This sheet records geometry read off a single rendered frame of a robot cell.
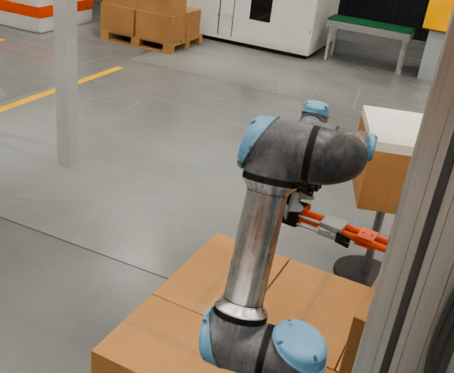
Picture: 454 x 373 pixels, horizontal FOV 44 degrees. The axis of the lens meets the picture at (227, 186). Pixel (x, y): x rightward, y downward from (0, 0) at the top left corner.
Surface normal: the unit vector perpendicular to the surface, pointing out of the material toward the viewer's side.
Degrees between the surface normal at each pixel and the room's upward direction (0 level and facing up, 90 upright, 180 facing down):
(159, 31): 90
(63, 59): 90
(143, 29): 90
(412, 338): 90
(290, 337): 8
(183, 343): 0
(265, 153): 72
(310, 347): 8
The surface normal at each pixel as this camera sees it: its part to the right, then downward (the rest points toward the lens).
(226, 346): -0.26, 0.07
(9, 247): 0.11, -0.89
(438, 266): -0.40, 0.37
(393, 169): -0.13, 0.44
